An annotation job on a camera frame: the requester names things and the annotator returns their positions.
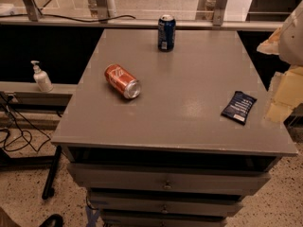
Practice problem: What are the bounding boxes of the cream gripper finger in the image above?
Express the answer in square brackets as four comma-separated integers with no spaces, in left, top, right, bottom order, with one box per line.
[265,65,303,123]
[257,27,281,55]

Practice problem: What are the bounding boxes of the red coke can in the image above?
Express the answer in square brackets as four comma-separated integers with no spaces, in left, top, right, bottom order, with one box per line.
[104,64,141,99]

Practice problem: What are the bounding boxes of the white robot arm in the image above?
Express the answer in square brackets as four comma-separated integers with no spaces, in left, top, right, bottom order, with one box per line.
[257,1,303,122]

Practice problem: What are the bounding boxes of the blue soda can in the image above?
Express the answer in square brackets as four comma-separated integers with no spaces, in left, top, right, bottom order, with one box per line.
[158,14,176,52]

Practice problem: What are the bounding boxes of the dark blue snack packet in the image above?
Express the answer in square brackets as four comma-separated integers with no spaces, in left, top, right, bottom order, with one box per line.
[221,91,257,125]

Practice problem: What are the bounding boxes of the grey drawer cabinet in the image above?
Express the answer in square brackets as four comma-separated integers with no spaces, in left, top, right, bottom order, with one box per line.
[50,27,298,227]

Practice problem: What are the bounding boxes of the top drawer with knob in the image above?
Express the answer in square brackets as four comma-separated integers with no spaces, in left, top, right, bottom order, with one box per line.
[67,163,271,196]

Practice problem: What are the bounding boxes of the drawer with knob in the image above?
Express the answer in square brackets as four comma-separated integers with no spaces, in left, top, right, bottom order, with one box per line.
[89,192,242,217]
[67,163,271,196]

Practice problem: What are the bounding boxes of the middle drawer with knob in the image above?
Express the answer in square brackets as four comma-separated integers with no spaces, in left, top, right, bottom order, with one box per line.
[89,192,242,217]

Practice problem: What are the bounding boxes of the bottom drawer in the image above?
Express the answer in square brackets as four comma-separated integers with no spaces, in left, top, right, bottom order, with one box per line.
[101,210,226,227]

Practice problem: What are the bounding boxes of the white pump sanitizer bottle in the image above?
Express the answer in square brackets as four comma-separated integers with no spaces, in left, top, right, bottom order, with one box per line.
[31,61,53,92]

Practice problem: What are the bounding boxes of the black stand leg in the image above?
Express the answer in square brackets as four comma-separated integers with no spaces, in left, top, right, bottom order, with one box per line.
[42,146,62,200]

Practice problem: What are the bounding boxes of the black shoe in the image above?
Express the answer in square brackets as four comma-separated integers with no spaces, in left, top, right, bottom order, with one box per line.
[39,214,63,227]

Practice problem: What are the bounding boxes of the black floor cables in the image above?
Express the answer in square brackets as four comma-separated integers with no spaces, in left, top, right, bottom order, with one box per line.
[0,92,64,153]

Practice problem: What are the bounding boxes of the black cable on ledge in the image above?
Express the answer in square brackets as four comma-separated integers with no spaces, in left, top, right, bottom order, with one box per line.
[0,12,136,24]

